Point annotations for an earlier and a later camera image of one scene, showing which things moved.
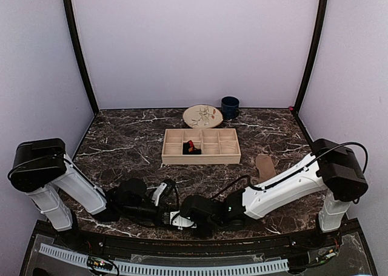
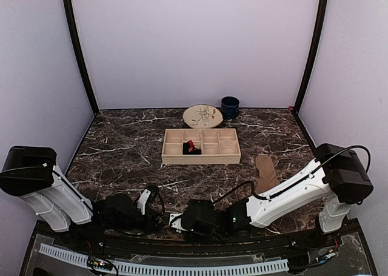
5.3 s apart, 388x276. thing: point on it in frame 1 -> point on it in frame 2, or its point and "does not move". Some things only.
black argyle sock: [188, 148] does not move
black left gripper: [160, 219] -> [151, 224]
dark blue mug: [230, 107] does not move
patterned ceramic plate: [202, 116] does not move
